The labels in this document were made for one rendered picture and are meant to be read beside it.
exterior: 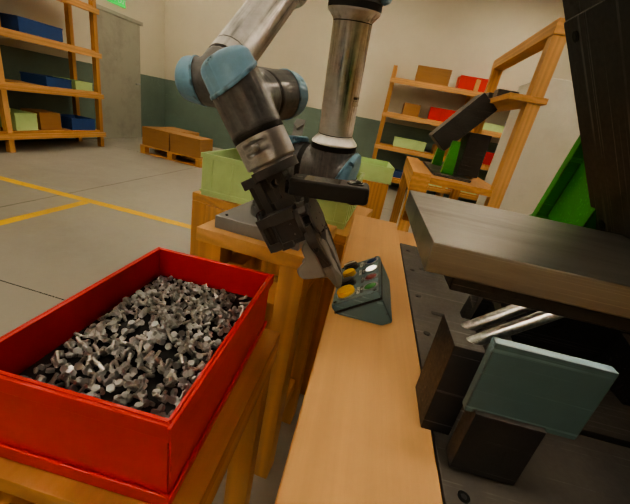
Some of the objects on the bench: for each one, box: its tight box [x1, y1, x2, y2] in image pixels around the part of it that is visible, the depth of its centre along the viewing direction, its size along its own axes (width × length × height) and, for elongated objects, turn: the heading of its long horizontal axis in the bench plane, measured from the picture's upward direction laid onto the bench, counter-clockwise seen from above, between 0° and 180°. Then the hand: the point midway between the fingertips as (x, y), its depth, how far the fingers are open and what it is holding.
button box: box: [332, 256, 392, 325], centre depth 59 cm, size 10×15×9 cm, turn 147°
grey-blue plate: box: [446, 337, 619, 485], centre depth 30 cm, size 10×2×14 cm, turn 57°
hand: (340, 278), depth 53 cm, fingers closed
